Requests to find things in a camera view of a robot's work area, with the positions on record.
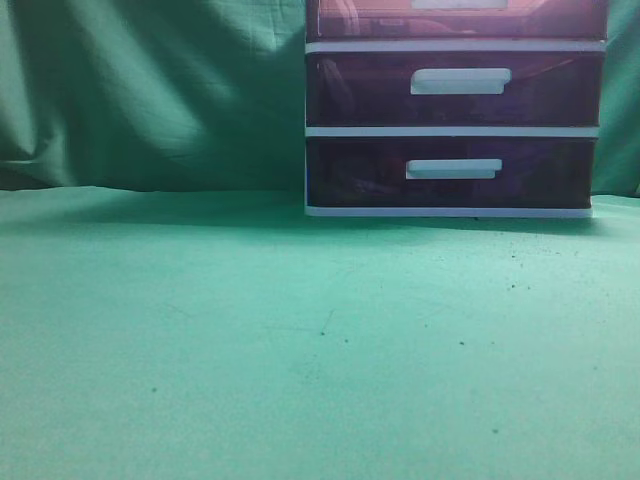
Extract translucent purple drawer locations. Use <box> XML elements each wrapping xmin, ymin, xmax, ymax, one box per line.
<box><xmin>306</xmin><ymin>52</ymin><xmax>604</xmax><ymax>127</ymax></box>
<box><xmin>306</xmin><ymin>137</ymin><xmax>595</xmax><ymax>209</ymax></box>
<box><xmin>306</xmin><ymin>0</ymin><xmax>609</xmax><ymax>40</ymax></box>

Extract green cloth backdrop and cover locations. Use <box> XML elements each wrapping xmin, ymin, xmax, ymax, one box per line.
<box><xmin>1</xmin><ymin>1</ymin><xmax>639</xmax><ymax>479</ymax></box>

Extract white plastic drawer cabinet frame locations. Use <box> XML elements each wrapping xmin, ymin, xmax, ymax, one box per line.
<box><xmin>305</xmin><ymin>18</ymin><xmax>607</xmax><ymax>218</ymax></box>

